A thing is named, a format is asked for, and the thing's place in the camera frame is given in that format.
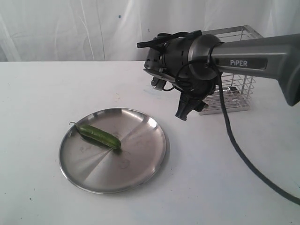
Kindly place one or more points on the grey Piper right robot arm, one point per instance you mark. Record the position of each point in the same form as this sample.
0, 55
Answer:
271, 57

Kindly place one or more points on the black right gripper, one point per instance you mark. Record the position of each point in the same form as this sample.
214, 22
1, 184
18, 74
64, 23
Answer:
195, 79

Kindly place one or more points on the black-handled serrated knife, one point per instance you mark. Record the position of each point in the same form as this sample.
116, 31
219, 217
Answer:
230, 89

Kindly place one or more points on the green chili pepper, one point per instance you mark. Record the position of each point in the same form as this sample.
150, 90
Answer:
98, 135

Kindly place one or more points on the steel wire utensil holder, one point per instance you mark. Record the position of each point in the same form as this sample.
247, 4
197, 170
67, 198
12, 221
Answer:
238, 101

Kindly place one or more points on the round stainless steel plate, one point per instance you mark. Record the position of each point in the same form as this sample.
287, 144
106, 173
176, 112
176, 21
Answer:
96, 168

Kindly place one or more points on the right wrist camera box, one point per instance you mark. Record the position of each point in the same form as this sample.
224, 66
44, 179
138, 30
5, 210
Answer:
158, 84

